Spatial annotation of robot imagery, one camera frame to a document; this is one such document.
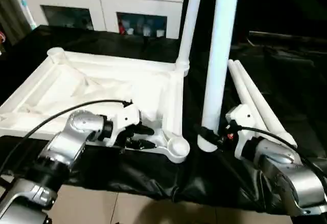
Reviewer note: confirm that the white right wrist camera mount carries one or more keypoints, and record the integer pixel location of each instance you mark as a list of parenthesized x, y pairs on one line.
[(242, 124)]

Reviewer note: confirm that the black work mat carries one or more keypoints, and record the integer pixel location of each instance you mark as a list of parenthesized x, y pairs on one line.
[(153, 183)]

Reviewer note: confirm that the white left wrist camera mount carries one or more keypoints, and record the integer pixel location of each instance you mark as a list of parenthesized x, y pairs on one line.
[(125, 117)]

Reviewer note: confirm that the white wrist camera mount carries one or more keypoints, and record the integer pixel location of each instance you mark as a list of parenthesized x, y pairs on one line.
[(125, 117), (242, 124)]

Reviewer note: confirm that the grey curtain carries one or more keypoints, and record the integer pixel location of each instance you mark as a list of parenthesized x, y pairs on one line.
[(10, 9)]

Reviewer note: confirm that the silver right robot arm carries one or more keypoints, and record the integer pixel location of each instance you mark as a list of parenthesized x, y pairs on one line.
[(291, 178)]

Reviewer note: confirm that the white plastic table leg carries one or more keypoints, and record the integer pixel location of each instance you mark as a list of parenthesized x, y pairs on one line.
[(189, 24), (263, 104), (248, 96), (218, 55)]

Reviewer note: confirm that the black furniture with yellow label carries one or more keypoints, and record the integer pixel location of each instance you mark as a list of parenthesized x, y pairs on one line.
[(276, 4)]

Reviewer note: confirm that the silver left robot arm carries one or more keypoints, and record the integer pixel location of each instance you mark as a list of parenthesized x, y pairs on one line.
[(66, 142)]

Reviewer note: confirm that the white cabinet with glass doors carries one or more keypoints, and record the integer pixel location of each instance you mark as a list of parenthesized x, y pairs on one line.
[(92, 4)]

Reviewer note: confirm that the blue and white stick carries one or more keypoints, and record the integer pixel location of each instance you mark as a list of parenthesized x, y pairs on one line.
[(25, 6)]

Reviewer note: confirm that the white plastic table top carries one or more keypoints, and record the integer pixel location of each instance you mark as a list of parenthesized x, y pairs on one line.
[(76, 91)]

